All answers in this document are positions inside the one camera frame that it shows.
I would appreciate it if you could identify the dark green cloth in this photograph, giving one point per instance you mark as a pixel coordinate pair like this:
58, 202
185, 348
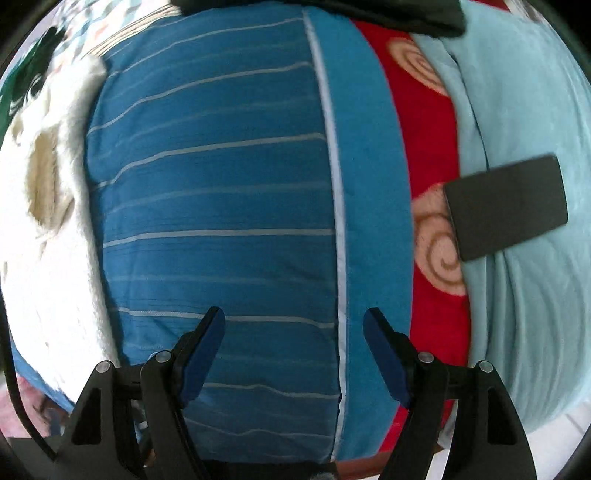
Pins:
369, 11

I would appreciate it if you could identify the red swirl printed blanket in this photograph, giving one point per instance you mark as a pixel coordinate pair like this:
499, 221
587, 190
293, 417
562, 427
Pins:
434, 221

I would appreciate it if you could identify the white fluffy garment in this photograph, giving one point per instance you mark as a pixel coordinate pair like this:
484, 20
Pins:
51, 240

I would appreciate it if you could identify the black smartphone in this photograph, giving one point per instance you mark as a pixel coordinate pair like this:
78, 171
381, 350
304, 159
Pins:
505, 207

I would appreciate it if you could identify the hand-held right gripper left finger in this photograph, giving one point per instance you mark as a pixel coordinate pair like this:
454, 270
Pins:
203, 357

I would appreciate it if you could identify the patterned bedsheet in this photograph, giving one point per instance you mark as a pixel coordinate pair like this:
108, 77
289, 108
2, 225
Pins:
60, 50

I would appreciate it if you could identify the blue striped pillow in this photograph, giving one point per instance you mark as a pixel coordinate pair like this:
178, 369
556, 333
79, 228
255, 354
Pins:
221, 221

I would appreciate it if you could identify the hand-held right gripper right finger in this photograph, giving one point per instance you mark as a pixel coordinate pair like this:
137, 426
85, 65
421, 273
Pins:
388, 355

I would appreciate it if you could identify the light blue blanket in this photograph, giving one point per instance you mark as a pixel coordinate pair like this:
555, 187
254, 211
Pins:
521, 230

